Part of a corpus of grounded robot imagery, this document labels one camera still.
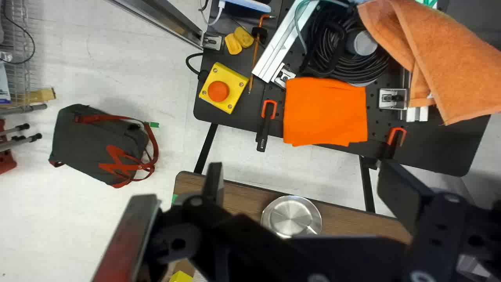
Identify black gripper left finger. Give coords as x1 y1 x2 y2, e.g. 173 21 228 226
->
203 161 228 208

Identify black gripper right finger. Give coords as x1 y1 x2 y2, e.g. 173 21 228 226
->
376 158 437 239

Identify black perforated cart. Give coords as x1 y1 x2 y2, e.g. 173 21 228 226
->
193 0 492 212

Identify yellow emergency stop box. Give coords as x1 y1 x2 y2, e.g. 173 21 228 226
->
198 60 251 115

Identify flat folded orange cloth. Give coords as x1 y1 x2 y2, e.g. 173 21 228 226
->
282 74 370 148

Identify orange L-shaped hex key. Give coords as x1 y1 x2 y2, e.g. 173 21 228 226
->
248 13 275 95

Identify small yellow plastic piece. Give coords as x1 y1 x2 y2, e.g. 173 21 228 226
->
234 24 256 49
224 32 245 56

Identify orange terry towel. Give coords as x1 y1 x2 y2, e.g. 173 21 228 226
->
358 0 501 126

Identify silver aluminium extrusion bar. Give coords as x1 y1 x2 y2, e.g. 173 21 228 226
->
251 0 321 87

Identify small wooden block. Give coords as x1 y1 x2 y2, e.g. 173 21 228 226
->
13 85 58 104

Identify red tool rack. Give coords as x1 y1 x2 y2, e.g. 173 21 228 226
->
0 115 44 176

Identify black clamp with orange handle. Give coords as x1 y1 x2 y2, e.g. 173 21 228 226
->
378 125 409 161
256 98 281 153

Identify small silver metal bracket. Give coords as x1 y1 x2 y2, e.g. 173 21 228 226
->
378 85 411 111

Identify black bag with red straps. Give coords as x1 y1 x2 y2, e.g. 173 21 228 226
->
48 101 162 189

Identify coiled black cable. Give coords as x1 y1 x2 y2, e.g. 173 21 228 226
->
300 4 394 87

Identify grey metal rail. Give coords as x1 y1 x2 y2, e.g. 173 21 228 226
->
112 0 206 49

